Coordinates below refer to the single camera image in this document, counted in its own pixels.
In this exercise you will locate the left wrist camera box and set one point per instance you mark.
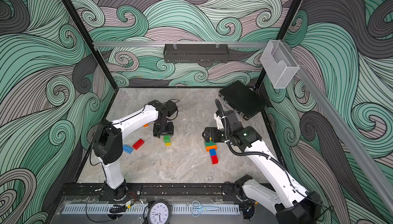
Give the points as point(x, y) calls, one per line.
point(171, 109)

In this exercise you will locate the green square lego brick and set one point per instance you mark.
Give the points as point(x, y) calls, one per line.
point(167, 139)

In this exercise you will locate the red long lego brick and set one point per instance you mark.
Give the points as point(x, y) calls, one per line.
point(138, 144)

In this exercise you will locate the light blue lego brick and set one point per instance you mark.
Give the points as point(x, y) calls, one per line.
point(128, 149)

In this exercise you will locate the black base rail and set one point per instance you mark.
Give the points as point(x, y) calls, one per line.
point(148, 191)

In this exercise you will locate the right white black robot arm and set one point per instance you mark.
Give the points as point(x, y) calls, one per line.
point(287, 199)

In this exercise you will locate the green long lego brick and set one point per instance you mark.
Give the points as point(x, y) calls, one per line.
point(209, 144)

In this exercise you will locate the clear plastic wall holder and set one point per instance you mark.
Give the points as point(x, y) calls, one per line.
point(279, 63)

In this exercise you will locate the white slotted cable duct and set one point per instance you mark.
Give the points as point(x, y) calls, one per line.
point(222, 209)

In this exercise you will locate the blue square lego brick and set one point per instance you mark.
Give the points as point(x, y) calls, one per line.
point(212, 152)

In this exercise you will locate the light blue scissors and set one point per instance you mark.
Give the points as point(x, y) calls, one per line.
point(198, 208)

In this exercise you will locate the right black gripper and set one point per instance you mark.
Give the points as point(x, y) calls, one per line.
point(214, 131)

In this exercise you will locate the black briefcase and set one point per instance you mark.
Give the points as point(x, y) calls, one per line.
point(242, 99)

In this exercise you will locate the aluminium back rail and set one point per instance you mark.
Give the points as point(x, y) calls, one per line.
point(161, 44)

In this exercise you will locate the orange long lego brick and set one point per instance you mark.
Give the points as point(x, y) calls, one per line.
point(208, 148)

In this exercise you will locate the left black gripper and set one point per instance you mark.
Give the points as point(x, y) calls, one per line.
point(170, 131)

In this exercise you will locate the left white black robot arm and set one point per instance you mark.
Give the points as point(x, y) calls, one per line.
point(108, 139)

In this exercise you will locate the red square lego brick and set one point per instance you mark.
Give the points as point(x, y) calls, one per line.
point(214, 159)

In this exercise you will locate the white analog clock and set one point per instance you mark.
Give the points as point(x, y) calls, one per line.
point(159, 212)

